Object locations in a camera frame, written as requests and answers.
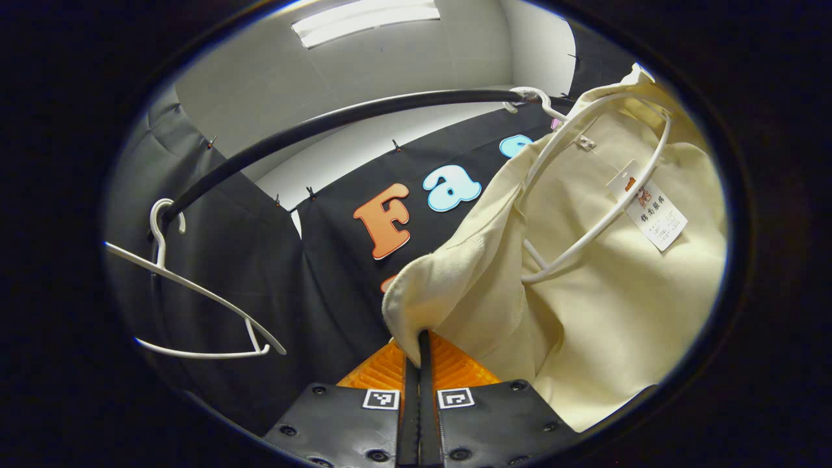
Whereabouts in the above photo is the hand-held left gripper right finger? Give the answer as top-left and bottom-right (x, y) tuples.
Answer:
(420, 330), (580, 468)

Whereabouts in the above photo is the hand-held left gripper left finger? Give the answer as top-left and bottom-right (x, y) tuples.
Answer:
(262, 330), (422, 468)

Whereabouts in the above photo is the cream collared shirt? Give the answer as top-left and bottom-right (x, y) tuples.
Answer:
(382, 64), (729, 433)

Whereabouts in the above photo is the white plastic clothes hanger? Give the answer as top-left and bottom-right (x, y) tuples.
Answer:
(104, 198), (287, 360)
(500, 86), (673, 285)

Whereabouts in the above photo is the black backdrop cloth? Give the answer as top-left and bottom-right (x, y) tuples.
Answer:
(104, 26), (641, 436)

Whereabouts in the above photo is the white paper garment tag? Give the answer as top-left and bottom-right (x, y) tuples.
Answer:
(606, 161), (688, 252)

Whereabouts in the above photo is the ceiling light panel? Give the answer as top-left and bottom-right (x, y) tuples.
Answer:
(291, 0), (441, 49)

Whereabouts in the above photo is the black clothes rack rail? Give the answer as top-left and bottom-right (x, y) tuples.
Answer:
(148, 89), (576, 339)

